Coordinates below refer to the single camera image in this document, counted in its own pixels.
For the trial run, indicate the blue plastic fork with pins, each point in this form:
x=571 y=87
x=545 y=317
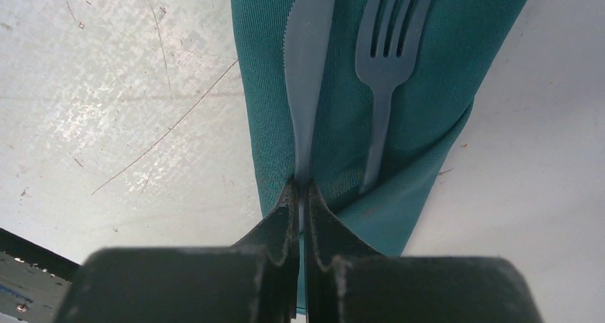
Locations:
x=388 y=43

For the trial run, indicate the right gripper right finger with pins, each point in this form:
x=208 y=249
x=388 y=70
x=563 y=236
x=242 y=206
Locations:
x=349 y=281

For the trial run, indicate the teal satin napkin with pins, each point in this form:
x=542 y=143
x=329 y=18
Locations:
x=460 y=41

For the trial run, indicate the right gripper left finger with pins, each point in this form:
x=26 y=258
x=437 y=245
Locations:
x=254 y=280

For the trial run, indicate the blue plastic knife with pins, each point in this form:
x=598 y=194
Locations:
x=305 y=45

